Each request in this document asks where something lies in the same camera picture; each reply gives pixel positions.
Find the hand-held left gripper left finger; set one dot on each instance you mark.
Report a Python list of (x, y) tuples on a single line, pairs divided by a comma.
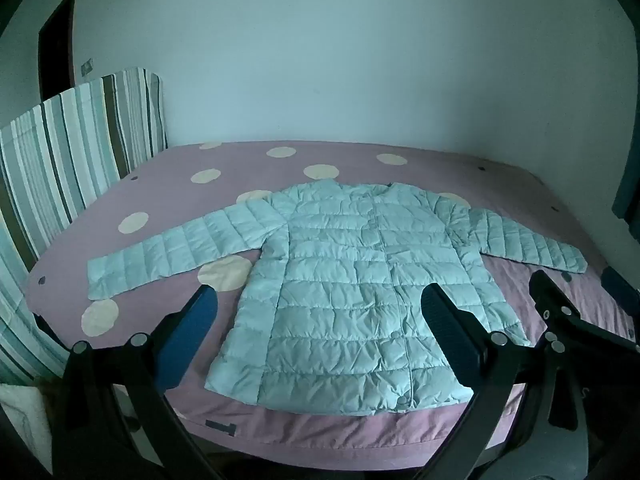
[(192, 327)]

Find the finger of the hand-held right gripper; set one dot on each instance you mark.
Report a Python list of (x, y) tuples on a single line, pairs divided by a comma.
[(621, 286), (550, 287)]

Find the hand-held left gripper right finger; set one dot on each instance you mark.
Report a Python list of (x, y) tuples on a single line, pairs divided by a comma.
[(450, 330)]

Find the light blue puffer jacket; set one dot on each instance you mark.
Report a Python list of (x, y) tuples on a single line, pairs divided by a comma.
[(345, 290)]

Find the bed with pink dotted sheet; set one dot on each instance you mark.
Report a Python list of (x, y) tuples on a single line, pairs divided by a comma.
[(165, 195)]

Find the white fluffy cloth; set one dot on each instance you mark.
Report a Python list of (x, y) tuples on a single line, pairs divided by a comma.
[(22, 420)]

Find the dark wooden door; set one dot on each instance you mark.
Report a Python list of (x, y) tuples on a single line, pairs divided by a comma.
[(56, 45)]

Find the wall switch plate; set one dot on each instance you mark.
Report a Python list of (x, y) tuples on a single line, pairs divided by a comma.
[(87, 66)]

